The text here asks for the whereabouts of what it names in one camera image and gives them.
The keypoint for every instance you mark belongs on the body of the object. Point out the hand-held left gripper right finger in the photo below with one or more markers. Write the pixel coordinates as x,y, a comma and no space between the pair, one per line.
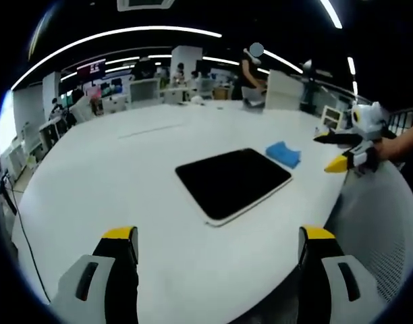
341,287

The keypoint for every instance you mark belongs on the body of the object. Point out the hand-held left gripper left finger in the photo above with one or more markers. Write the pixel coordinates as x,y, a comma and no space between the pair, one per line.
91,287

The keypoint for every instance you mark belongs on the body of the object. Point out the short ceiling light strip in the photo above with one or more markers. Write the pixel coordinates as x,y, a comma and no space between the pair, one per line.
331,13

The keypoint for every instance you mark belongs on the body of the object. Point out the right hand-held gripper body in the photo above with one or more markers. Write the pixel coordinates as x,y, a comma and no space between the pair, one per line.
370,123

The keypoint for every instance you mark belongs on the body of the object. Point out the ceiling air vent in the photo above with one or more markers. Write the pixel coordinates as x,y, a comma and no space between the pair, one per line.
144,4

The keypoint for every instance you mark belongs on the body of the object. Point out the small white shelf box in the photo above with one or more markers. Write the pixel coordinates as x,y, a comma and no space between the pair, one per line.
332,117

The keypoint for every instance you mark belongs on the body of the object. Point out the long curved ceiling light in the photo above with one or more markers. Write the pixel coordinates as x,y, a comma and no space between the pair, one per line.
102,38

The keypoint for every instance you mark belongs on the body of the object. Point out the black stand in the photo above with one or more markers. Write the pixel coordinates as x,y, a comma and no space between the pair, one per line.
5,194

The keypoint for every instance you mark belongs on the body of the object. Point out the blue cleaning cloth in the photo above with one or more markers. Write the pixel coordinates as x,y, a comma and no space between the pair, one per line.
283,153

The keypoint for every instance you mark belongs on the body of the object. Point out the white monitor back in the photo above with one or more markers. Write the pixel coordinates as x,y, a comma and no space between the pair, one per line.
144,92

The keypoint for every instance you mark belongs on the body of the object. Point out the white mesh chair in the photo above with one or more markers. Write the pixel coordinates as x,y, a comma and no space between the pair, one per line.
372,229

